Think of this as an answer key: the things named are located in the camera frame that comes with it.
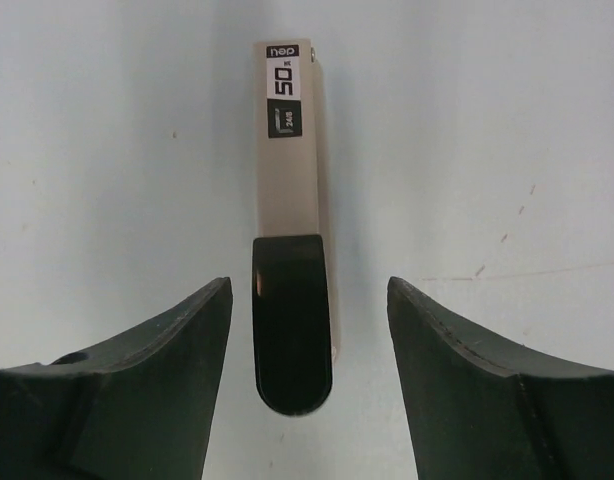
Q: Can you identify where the beige black handled stapler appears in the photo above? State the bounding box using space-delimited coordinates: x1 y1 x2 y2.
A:
251 38 340 417

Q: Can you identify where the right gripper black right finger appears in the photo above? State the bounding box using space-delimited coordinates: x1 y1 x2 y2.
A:
387 277 614 479

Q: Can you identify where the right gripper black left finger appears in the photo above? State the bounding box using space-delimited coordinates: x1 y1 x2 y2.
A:
0 278 233 479

